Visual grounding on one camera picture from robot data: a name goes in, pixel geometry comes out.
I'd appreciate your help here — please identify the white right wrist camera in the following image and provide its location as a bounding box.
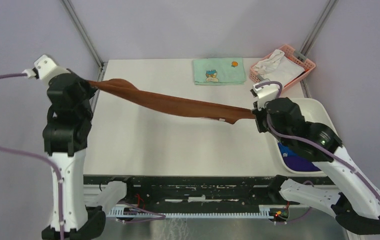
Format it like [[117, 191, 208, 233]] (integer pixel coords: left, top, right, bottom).
[[250, 79, 283, 111]]

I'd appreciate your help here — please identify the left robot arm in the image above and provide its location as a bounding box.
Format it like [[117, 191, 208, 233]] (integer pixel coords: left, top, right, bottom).
[[41, 73, 136, 240]]

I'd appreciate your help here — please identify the blue towel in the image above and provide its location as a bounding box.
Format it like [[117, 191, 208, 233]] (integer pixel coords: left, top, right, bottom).
[[277, 142, 298, 158]]

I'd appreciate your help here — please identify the purple towel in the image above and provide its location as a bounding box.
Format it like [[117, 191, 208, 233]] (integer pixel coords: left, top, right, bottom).
[[283, 156, 321, 173]]

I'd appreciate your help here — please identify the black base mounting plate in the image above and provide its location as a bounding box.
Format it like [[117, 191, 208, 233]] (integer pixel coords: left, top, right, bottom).
[[83, 174, 337, 215]]

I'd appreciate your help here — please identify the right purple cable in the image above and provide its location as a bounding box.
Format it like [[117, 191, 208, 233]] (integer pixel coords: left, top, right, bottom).
[[254, 80, 380, 233]]

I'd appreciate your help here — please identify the white plastic tub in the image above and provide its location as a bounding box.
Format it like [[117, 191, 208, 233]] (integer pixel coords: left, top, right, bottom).
[[274, 98, 337, 177]]

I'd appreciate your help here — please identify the aluminium frame rail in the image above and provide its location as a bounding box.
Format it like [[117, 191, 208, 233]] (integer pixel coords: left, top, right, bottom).
[[83, 184, 353, 208]]

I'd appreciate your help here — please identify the mint green cartoon towel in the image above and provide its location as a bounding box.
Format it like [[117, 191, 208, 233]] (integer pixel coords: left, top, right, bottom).
[[192, 57, 246, 86]]

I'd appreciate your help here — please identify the purple cable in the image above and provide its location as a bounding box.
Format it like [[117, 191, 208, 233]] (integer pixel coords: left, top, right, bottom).
[[0, 72, 166, 240], [254, 80, 380, 233]]

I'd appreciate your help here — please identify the brown towel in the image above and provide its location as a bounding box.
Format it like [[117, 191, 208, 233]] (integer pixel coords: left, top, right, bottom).
[[87, 78, 255, 125]]

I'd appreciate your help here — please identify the white cloth in basket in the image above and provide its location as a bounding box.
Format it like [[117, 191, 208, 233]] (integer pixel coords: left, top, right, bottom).
[[252, 49, 305, 86]]

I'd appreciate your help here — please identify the white slotted cable duct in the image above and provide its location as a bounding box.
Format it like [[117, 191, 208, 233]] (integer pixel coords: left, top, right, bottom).
[[106, 205, 274, 220]]

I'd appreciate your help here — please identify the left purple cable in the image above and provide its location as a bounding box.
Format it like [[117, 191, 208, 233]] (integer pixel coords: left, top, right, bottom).
[[0, 72, 166, 240]]

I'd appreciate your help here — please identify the pink plastic basket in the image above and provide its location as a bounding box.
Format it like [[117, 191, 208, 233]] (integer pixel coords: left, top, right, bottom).
[[248, 44, 316, 92]]

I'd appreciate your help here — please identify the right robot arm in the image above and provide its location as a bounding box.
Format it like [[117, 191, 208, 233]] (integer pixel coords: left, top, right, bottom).
[[252, 97, 380, 235]]

